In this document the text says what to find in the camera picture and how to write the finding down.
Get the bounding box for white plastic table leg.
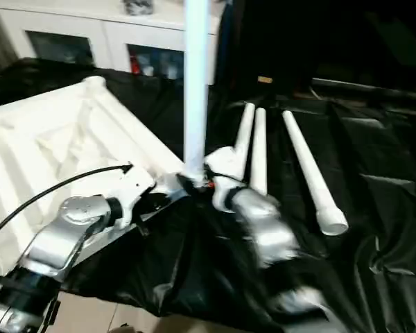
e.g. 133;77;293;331
182;0;212;188
249;107;268;195
234;102;257;181
282;110;349;237

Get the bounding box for white plastic table top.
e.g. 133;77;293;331
0;76;195;275

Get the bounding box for printed box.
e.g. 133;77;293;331
162;57;181;77

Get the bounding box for black mat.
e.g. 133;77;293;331
0;57;416;333

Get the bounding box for white glass-door cabinet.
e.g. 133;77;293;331
0;0;219;86

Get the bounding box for black flat monitor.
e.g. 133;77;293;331
311;78;416;100

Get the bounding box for black backdrop cloth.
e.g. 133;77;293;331
225;0;416;91

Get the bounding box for grey curtain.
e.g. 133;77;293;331
0;0;20;77

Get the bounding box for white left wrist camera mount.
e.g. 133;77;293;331
109;164;157;230

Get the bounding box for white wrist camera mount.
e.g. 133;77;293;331
202;145;245;212
109;164;157;230

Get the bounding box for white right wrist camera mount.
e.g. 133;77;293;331
202;145;245;212

